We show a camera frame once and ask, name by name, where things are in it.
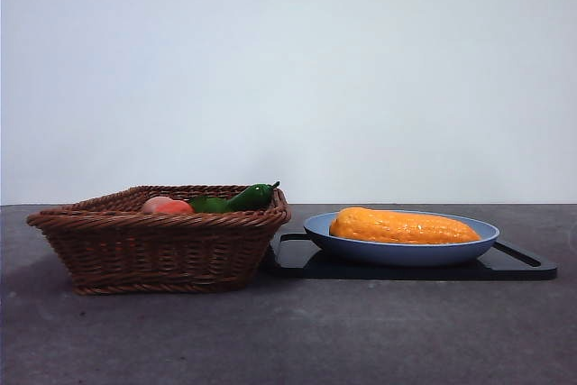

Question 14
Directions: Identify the orange yellow corn cob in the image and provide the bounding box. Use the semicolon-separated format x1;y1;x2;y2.
329;206;482;246

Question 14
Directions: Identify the blue round plate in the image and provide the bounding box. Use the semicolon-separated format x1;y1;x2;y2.
303;210;500;268

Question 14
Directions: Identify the brown wicker basket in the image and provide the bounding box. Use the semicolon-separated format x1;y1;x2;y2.
25;184;293;296

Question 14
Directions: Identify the green chili pepper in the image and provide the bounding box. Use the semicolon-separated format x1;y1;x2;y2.
226;180;281;213

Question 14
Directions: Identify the green bell pepper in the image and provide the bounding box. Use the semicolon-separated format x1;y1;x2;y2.
187;196;234;215

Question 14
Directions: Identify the black cutting board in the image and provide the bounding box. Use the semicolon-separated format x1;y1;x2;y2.
263;233;559;282

